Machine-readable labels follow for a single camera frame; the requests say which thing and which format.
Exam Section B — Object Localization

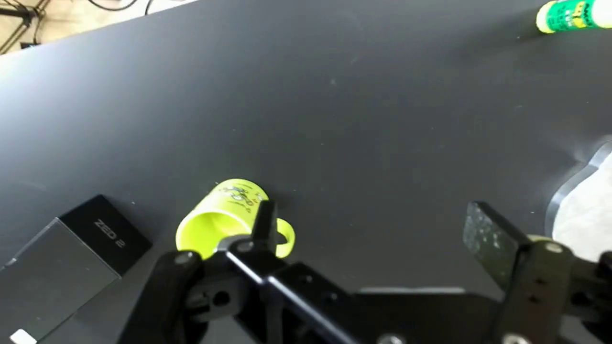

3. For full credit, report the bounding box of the black cable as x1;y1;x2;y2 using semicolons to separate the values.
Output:
86;0;157;15

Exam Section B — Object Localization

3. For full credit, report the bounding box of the black camera tripod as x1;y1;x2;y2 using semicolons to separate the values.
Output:
0;0;51;53

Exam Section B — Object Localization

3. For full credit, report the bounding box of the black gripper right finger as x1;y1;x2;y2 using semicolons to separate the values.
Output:
463;200;612;344

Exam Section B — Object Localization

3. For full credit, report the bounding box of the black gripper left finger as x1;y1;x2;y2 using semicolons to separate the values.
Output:
116;200;302;344

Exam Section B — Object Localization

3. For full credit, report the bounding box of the green and yellow glue stick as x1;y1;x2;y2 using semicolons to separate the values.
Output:
533;0;612;36

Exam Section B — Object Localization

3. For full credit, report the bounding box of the white mandoline slicer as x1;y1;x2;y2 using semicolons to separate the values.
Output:
545;135;612;263

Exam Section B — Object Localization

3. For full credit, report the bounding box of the yellow-green mug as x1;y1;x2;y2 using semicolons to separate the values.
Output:
174;177;298;261

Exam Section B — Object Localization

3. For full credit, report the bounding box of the black ZED 2 box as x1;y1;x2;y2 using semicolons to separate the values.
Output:
0;193;153;344

